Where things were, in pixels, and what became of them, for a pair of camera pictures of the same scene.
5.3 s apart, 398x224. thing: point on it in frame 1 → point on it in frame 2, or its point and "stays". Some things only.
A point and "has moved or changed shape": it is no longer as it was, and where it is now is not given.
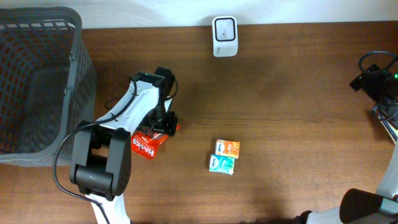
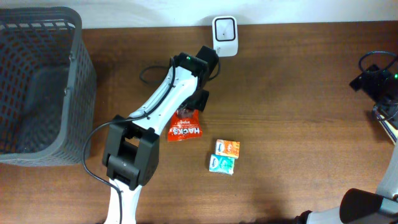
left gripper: x=170 y=123 → x=197 y=99
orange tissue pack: x=231 y=149 stays
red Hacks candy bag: x=146 y=144 has moved or changed shape
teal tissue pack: x=222 y=164 stays
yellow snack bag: x=389 y=127 stays
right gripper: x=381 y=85 stays
